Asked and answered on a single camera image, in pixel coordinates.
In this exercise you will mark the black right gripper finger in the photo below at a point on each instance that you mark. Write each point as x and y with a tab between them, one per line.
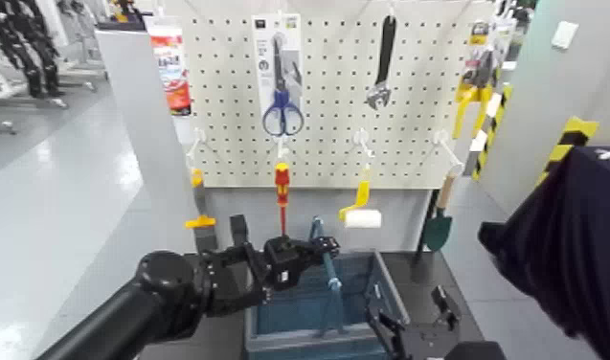
385	326
445	304

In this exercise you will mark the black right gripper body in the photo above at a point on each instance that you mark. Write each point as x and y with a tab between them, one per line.
427	342

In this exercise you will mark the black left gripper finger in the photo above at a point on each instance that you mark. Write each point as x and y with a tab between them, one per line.
318	255
327	242

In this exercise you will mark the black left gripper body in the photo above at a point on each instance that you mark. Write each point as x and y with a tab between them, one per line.
287	261

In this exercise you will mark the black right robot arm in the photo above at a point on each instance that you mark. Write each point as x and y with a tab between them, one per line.
475	352

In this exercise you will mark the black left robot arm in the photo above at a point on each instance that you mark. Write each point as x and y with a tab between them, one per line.
164	296

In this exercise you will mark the red and yellow screwdriver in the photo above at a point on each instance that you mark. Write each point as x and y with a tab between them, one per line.
282	186

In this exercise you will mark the black pegboard stand leg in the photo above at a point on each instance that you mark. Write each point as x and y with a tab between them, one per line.
425	226

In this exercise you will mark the grey scraper with yellow guard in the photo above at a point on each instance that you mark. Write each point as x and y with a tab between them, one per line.
204	234

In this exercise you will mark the white pegboard hook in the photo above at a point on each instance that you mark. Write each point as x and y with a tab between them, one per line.
448	153
363	141
282	148
196	141

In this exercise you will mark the dark navy cloth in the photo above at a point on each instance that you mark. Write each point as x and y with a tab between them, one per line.
566	251

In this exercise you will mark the blue scissors in white package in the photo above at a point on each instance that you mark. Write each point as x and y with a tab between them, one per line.
282	108

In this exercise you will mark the white pegboard panel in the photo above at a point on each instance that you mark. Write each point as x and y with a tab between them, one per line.
329	65

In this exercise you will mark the white partition panel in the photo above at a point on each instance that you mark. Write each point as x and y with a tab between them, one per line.
143	151

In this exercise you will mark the red and white tube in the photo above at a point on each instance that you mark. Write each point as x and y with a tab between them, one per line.
174	75

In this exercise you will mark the black humanoid robot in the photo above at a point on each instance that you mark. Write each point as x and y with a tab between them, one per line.
25	45

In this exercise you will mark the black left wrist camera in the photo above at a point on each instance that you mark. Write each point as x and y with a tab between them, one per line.
238	228

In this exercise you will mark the yellow black striped post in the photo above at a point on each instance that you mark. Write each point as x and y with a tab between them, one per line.
566	143
491	125

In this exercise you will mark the white wall plate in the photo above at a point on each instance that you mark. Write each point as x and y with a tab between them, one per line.
564	35

